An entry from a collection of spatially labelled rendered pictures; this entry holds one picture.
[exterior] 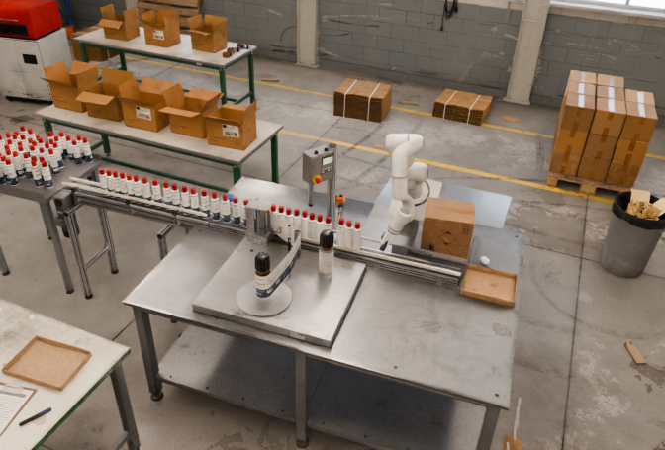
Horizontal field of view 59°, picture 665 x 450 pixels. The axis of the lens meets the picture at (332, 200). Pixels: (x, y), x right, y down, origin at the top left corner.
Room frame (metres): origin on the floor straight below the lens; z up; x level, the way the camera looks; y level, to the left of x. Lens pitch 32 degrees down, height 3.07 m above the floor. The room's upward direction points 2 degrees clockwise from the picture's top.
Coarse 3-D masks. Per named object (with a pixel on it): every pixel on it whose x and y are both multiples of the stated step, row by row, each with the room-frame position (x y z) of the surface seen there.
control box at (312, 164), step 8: (304, 152) 3.06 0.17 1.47; (312, 152) 3.07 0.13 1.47; (320, 152) 3.07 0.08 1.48; (328, 152) 3.08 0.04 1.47; (304, 160) 3.06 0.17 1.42; (312, 160) 3.01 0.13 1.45; (320, 160) 3.03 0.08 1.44; (304, 168) 3.06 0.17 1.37; (312, 168) 3.00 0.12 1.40; (320, 168) 3.03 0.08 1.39; (304, 176) 3.06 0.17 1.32; (312, 176) 3.00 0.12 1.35; (320, 176) 3.03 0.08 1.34; (328, 176) 3.07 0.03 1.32; (312, 184) 3.00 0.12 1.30
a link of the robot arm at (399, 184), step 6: (396, 180) 2.87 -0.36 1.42; (402, 180) 2.86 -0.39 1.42; (396, 186) 2.86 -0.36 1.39; (402, 186) 2.86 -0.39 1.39; (396, 192) 2.85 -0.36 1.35; (402, 192) 2.85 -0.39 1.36; (396, 198) 2.85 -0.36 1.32; (402, 198) 2.84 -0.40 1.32; (408, 198) 2.87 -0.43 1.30; (408, 204) 2.90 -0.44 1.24; (414, 204) 2.91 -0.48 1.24; (414, 210) 2.90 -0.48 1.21; (414, 216) 2.90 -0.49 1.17
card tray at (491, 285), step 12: (468, 264) 2.83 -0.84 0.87; (468, 276) 2.76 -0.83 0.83; (480, 276) 2.76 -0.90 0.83; (492, 276) 2.77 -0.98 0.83; (504, 276) 2.77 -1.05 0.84; (516, 276) 2.75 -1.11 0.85; (468, 288) 2.65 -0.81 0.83; (480, 288) 2.65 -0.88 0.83; (492, 288) 2.66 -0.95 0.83; (504, 288) 2.66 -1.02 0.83; (516, 288) 2.62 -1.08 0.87; (492, 300) 2.54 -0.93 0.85; (504, 300) 2.52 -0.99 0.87
